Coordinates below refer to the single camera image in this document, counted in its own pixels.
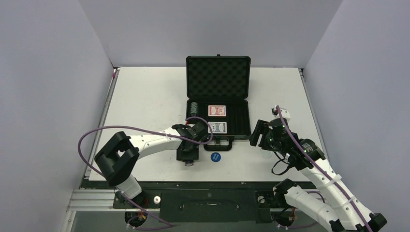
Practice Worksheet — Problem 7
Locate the black foam-lined carry case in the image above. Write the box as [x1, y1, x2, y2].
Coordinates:
[186, 55, 251, 151]

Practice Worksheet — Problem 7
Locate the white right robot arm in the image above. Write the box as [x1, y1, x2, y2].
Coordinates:
[249, 118, 387, 232]

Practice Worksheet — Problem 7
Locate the black robot base mount plate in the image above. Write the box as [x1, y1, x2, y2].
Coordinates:
[80, 180, 327, 224]

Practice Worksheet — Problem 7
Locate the blue playing card deck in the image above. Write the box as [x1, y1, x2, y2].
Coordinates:
[208, 122, 227, 134]

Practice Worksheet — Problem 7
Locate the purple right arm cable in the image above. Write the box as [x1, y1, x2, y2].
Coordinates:
[275, 105, 374, 232]

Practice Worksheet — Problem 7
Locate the red playing card deck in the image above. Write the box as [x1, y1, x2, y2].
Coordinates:
[208, 105, 227, 117]

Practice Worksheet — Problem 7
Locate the blue round dealer button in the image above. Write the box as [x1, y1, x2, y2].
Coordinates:
[210, 152, 221, 162]

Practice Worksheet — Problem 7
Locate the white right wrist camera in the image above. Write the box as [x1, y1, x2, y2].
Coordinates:
[272, 107, 291, 121]

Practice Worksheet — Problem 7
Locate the clear round plastic disc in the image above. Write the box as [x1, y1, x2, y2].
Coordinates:
[260, 149, 273, 159]

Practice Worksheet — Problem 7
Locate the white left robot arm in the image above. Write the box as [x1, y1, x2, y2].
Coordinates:
[94, 122, 208, 208]

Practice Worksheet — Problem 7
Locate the green blue poker chip stack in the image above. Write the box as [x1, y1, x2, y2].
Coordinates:
[189, 102, 199, 117]

